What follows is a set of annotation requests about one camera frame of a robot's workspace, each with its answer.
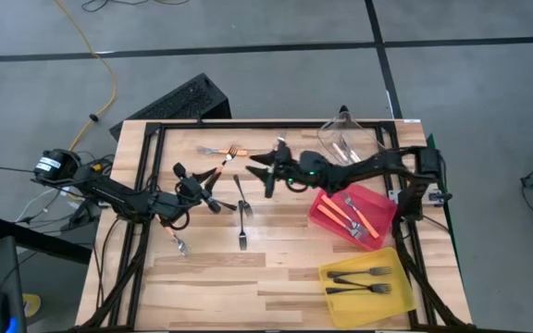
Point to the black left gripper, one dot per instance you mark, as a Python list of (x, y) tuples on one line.
[(188, 196)]

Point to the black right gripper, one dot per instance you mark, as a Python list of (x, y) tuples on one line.
[(308, 171)]

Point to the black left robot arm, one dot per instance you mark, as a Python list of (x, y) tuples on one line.
[(109, 194)]

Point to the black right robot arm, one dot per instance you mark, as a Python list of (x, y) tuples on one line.
[(377, 166)]

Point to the clear plastic bin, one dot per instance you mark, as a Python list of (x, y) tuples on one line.
[(331, 131)]

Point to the black perforated case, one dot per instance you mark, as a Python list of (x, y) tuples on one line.
[(178, 102)]

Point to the pink plastic bin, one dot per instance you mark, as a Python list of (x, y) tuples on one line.
[(382, 208)]

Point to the yellow plastic bin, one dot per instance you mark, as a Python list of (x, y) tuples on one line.
[(368, 307)]

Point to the black floor beam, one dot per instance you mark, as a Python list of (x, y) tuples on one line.
[(40, 241)]

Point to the yellow round sticker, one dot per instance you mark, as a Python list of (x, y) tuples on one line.
[(33, 305)]

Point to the black table frame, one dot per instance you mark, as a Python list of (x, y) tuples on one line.
[(248, 125)]

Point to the black triangular bracket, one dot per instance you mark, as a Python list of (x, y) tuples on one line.
[(343, 113)]

